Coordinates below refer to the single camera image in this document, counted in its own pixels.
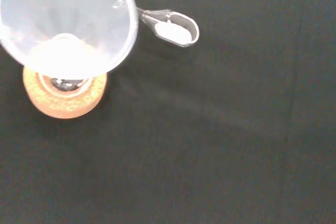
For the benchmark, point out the clear plastic funnel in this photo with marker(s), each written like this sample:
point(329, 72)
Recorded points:
point(65, 24)

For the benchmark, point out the clear round-bottom flask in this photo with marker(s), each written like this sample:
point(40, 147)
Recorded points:
point(65, 83)

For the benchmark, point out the black cloth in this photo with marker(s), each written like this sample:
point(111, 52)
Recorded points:
point(210, 129)

